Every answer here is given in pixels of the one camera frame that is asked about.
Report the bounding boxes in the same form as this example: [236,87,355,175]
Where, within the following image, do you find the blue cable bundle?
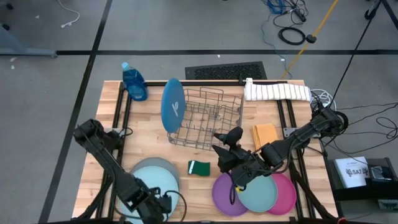
[260,0,287,63]

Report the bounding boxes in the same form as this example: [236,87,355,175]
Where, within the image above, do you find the folded orange cloth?
[250,123,279,151]

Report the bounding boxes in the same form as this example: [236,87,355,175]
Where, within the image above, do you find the large light blue plate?
[119,166,180,223]

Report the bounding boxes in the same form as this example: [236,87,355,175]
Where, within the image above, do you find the black floor vent grate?
[185,61,267,80]

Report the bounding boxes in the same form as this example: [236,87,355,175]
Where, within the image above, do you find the blue dish soap bottle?
[121,62,149,102]

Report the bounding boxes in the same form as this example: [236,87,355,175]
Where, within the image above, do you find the black storage box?
[328,157,398,202]

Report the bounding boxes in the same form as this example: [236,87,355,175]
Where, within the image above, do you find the black power strip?
[292,6,308,23]

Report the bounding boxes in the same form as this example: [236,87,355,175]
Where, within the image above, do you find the coiled black cable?
[277,26,307,46]

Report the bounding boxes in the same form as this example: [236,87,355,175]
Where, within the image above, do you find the white cable with plug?
[57,0,81,29]

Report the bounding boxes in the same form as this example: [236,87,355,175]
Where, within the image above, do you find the grey plastic box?
[377,198,398,211]

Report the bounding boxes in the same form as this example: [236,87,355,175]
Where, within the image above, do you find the white striped towel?
[243,77,312,102]

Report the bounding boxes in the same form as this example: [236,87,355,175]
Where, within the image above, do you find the green sponge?
[187,160,211,177]

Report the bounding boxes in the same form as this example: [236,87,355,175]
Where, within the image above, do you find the grey metal table base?
[0,23,58,58]

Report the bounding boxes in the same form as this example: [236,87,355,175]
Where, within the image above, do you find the small purple plate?
[211,172,249,217]

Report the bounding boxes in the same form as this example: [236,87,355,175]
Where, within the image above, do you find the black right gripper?
[212,126,271,187]

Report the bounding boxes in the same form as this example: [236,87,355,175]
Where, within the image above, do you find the grey wire dish rack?
[167,86,245,152]

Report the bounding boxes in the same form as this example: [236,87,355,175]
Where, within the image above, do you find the yellow floor cable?
[280,0,340,80]

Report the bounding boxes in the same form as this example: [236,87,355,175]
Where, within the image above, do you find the black device with screen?
[366,164,394,181]

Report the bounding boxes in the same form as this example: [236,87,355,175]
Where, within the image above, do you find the long black cable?
[332,14,377,103]

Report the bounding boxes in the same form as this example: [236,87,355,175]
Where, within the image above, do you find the white printed booklet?
[334,156,371,189]

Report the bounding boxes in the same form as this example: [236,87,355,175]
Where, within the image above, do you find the small teal plate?
[236,174,279,213]

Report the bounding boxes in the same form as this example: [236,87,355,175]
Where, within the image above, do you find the small pink plate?
[266,172,297,216]

